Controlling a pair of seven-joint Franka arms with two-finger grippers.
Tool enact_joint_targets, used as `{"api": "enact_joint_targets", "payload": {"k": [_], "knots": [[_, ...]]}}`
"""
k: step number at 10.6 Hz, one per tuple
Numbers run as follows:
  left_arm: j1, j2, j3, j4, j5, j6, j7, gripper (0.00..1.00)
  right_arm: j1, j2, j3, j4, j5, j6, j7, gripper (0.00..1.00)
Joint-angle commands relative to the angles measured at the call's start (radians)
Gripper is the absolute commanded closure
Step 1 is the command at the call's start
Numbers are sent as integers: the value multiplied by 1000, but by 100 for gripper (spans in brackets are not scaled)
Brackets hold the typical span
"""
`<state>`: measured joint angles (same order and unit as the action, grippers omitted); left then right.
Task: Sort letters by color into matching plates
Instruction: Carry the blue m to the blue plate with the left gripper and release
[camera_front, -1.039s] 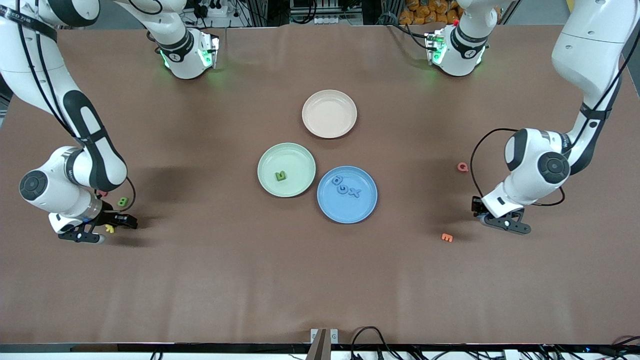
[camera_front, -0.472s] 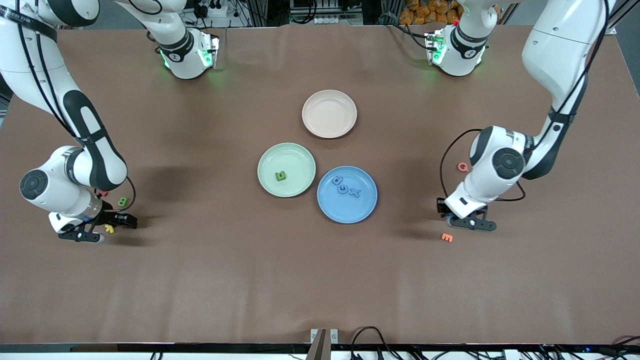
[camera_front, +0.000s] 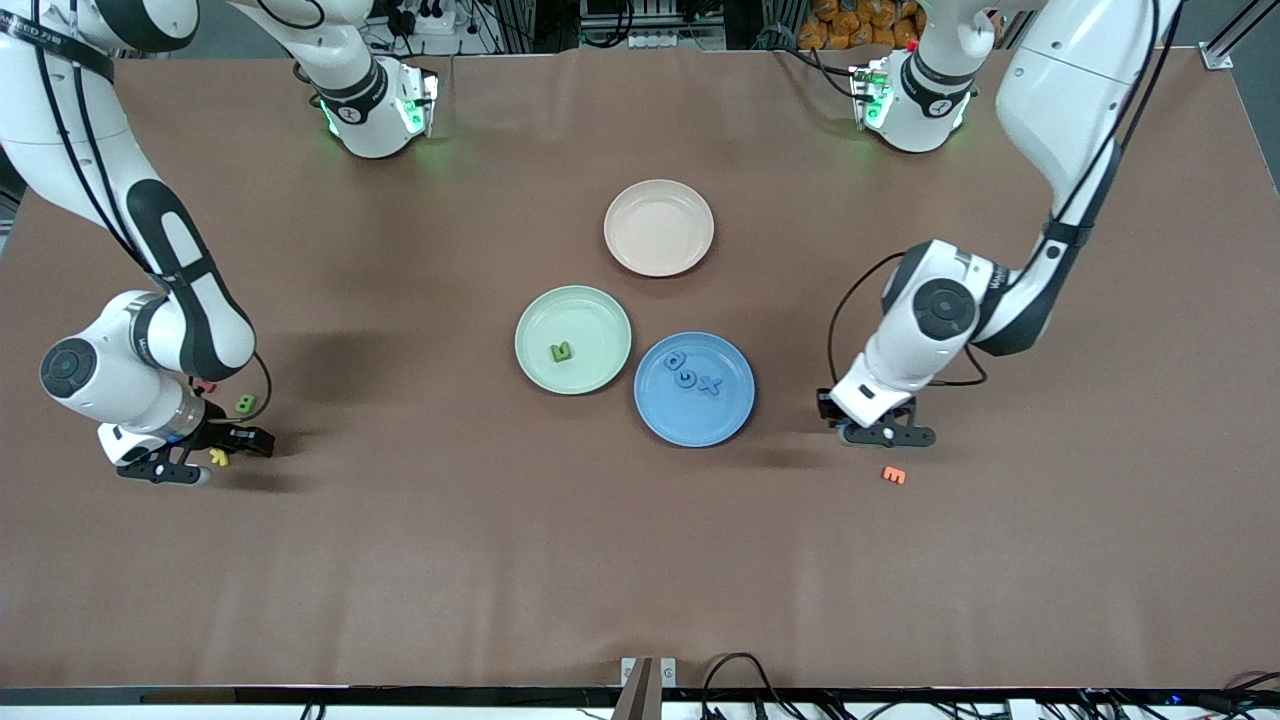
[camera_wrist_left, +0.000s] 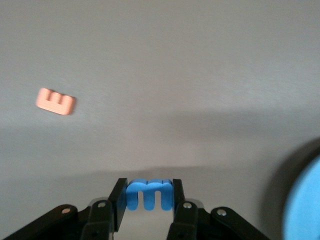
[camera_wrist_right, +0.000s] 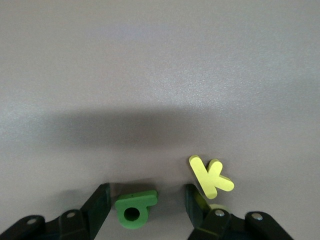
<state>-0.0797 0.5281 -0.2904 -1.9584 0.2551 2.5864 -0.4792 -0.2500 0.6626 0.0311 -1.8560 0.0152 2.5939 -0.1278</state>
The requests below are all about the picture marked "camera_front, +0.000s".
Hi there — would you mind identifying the blue plate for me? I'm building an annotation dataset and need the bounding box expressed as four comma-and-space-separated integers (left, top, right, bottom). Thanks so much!
633, 331, 756, 448

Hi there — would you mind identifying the brown table cover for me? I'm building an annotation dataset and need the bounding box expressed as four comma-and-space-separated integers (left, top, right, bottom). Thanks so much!
0, 48, 1280, 691

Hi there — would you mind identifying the beige plate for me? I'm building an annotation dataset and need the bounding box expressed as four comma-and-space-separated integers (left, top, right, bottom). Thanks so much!
603, 179, 716, 278

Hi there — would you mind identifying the green plate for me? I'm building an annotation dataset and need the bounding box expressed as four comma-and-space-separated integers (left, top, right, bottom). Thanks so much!
514, 285, 633, 396

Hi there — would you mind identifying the pile of orange objects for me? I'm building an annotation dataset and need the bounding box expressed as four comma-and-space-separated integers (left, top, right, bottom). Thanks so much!
800, 0, 926, 51

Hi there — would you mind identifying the black table edge rail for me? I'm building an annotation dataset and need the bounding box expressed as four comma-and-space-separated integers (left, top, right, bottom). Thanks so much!
0, 686, 1280, 707

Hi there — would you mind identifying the black cable bundle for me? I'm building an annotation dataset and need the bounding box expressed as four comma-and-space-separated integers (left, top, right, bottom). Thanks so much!
700, 652, 801, 720

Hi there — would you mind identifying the silver clamp bracket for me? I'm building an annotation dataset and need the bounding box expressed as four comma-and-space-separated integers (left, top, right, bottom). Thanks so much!
620, 657, 678, 691

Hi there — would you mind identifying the black base cable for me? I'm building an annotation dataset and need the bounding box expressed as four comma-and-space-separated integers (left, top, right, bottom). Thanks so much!
765, 28, 863, 101

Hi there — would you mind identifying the aluminium frame post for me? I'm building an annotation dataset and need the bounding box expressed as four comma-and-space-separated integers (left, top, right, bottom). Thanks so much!
1200, 0, 1280, 71

